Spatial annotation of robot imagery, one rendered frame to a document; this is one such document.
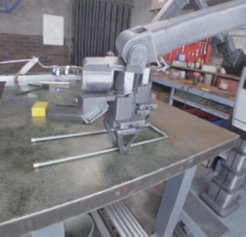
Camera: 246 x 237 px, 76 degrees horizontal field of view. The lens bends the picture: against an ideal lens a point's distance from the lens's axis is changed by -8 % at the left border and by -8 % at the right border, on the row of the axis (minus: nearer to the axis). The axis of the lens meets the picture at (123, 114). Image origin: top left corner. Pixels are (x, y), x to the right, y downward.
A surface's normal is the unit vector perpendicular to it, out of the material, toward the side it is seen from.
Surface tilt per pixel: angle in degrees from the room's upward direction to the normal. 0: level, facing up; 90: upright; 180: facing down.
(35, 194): 0
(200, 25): 103
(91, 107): 90
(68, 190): 0
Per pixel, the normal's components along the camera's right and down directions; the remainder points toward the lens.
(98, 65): 0.22, 0.63
